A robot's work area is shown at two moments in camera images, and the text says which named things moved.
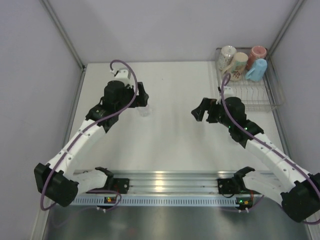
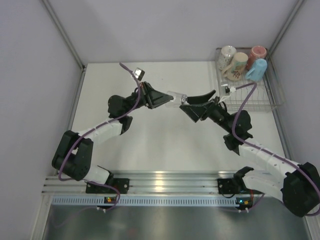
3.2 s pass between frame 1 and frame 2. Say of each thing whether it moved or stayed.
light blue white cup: stayed
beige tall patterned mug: stayed
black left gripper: moved
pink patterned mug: stayed
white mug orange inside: stayed
